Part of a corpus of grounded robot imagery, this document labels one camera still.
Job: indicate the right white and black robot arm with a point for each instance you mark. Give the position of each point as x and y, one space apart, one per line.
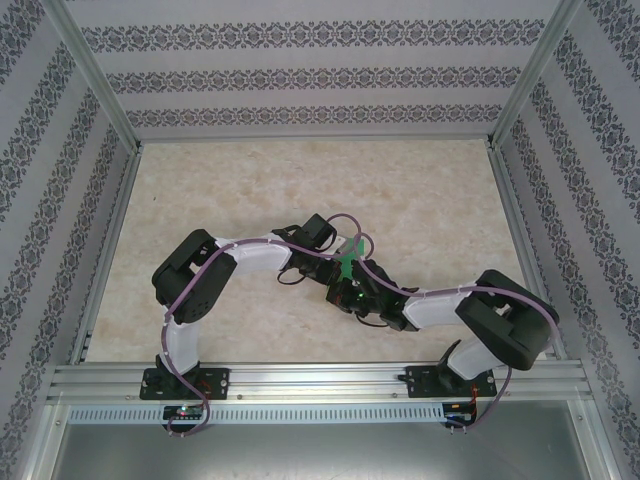
435 310

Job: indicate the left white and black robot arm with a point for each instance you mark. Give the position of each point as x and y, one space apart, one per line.
185 345

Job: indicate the grey metal sheet panel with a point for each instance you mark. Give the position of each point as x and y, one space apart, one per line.
320 450

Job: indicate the aluminium mounting rail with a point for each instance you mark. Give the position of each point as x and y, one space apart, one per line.
320 380

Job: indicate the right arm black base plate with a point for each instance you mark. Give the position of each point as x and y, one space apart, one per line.
425 382

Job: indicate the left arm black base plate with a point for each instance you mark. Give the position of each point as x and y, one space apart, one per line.
220 385

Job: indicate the aluminium side rail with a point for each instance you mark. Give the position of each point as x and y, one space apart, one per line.
111 250
522 250

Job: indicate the short aluminium frame post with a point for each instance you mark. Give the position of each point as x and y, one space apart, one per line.
42 440
597 440

